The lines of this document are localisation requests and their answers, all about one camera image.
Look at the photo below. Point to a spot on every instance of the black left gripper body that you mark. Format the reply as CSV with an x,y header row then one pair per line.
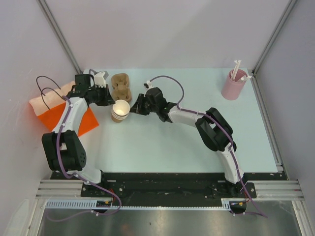
x,y
97,92

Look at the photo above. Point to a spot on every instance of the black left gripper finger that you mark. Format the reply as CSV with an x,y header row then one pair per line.
x,y
101,101
108,97

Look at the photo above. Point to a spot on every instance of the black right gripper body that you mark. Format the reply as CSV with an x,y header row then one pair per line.
x,y
148,104

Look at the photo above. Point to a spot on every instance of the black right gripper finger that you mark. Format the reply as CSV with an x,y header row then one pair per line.
x,y
139,105
144,111

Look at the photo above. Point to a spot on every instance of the stack of brown paper cups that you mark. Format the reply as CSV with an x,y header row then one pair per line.
x,y
120,111

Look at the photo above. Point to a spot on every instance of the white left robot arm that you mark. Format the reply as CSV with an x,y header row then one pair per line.
x,y
63,149

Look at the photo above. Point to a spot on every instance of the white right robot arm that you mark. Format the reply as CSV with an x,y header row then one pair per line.
x,y
213,129

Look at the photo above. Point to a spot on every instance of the brown pulp cup carrier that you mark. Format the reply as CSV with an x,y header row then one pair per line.
x,y
121,90

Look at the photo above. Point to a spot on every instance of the orange paper bag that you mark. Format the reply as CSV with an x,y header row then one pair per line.
x,y
49,109

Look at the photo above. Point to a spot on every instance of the pink cylindrical holder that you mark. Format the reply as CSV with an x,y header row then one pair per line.
x,y
232,88

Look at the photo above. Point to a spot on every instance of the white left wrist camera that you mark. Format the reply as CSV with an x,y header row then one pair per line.
x,y
100,79

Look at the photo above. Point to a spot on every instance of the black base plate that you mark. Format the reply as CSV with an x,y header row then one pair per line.
x,y
209,184

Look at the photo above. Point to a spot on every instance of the white cable duct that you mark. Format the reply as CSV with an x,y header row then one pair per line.
x,y
103,205

